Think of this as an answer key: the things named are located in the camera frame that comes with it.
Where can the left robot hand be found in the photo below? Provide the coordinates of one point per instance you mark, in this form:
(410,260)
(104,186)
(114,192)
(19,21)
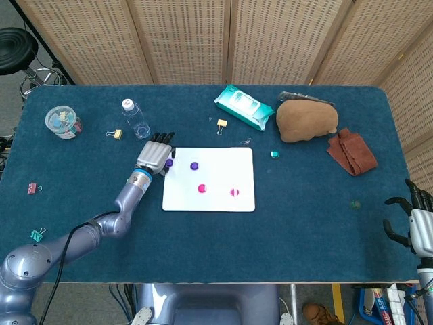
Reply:
(154,155)

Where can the wicker folding screen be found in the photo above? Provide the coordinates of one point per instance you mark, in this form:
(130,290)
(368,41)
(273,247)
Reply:
(189,40)

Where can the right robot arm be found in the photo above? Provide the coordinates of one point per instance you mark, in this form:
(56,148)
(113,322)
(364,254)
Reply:
(425,281)

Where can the brown suede cloth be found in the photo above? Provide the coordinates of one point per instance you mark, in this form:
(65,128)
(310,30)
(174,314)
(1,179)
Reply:
(352,152)

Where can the pink round magnet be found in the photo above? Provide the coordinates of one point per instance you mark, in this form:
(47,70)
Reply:
(202,188)
(234,192)

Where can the teal table cloth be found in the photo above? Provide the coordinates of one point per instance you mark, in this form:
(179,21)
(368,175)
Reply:
(216,243)

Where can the teal round magnet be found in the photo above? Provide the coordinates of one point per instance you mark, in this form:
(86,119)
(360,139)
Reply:
(275,154)

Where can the clear jar of binder clips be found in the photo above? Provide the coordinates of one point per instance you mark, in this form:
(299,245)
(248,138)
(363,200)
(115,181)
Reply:
(62,122)

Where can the yellow binder clip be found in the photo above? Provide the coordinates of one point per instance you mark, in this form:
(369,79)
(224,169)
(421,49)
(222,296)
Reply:
(117,134)
(222,123)

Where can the green binder clip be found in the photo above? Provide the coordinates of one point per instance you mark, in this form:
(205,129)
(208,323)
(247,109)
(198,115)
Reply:
(36,235)

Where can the white magnetic board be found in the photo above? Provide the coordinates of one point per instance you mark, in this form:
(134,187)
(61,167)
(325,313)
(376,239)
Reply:
(223,166)

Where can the black slanted pole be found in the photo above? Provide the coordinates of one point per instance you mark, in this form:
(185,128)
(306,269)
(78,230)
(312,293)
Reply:
(44,44)

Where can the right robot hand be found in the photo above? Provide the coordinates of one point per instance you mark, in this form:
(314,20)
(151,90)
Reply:
(421,230)

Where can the clear plastic water bottle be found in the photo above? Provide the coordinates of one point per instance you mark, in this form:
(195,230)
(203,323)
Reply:
(135,118)

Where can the purple round magnet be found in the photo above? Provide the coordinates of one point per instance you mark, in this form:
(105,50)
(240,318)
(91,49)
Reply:
(194,165)
(169,163)

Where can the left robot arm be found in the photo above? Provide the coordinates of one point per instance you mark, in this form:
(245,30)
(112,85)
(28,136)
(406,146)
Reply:
(101,228)

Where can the green wet wipes pack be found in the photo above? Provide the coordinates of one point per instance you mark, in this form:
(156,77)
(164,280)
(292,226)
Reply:
(245,106)

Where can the silver paper clip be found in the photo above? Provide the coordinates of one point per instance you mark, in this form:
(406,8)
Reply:
(246,141)

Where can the brown plush animal toy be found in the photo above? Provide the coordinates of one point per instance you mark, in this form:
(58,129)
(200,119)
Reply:
(306,120)

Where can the grey flat device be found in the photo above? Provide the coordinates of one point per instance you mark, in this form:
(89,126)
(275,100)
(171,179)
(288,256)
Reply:
(304,97)

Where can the brown shoe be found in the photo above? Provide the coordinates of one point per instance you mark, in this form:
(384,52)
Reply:
(318,313)

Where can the yellow post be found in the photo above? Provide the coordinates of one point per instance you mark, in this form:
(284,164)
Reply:
(338,298)

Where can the metal table leg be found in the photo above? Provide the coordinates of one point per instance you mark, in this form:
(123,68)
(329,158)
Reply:
(293,299)

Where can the pink binder clip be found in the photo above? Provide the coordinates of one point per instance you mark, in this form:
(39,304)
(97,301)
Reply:
(32,188)

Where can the blue printed box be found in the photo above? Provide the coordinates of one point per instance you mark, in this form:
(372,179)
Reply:
(372,304)

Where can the black round stool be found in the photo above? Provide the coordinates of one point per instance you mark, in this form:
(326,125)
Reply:
(15,50)

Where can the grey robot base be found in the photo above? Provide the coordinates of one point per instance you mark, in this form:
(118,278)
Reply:
(209,304)

